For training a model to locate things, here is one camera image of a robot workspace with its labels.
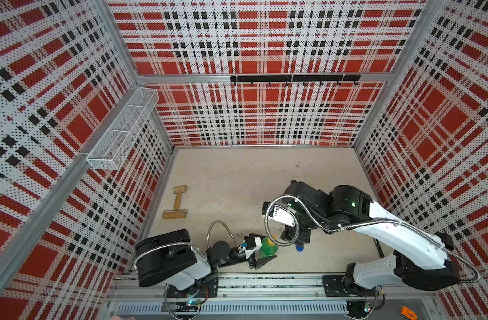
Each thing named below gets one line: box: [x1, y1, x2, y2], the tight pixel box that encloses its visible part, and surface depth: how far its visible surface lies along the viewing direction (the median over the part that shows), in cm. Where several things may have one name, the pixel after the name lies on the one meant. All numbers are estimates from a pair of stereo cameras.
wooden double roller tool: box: [162, 185, 188, 220], surface depth 96 cm
